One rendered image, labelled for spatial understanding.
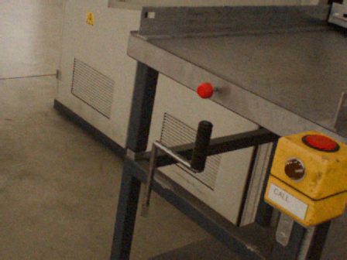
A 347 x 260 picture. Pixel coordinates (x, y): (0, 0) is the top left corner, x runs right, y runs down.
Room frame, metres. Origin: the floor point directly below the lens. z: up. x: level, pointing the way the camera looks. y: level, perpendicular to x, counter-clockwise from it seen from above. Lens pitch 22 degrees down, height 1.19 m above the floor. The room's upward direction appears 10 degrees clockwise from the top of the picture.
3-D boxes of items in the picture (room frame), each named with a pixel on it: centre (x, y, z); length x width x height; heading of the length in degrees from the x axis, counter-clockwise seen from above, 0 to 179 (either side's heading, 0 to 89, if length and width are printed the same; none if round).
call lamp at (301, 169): (0.71, -0.17, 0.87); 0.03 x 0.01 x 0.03; 43
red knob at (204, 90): (1.13, -0.06, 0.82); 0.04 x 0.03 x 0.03; 133
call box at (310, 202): (0.74, -0.20, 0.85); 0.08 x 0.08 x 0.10; 43
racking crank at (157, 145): (1.18, -0.02, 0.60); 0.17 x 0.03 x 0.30; 44
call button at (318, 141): (0.74, -0.20, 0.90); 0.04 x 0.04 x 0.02
